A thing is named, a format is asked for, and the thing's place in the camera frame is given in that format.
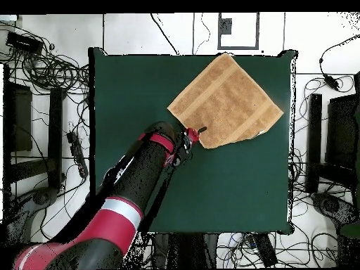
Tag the tan terry towel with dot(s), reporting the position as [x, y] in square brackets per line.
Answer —
[225, 107]

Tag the dark green table cloth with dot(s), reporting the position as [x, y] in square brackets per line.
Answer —
[225, 182]

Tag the grey square floor frame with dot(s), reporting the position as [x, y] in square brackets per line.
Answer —
[219, 39]

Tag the long black power strip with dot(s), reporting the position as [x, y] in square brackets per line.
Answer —
[265, 250]

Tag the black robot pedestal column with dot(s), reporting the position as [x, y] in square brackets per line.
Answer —
[185, 250]

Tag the dark grey square plate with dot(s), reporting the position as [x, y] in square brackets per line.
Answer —
[225, 26]

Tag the dark stand foot with knob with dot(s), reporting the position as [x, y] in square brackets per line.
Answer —
[40, 197]
[330, 205]

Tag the dark flat panel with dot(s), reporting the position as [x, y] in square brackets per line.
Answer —
[343, 126]
[21, 118]

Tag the black electronics box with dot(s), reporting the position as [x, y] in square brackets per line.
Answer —
[24, 42]

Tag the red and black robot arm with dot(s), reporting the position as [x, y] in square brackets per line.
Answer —
[146, 174]

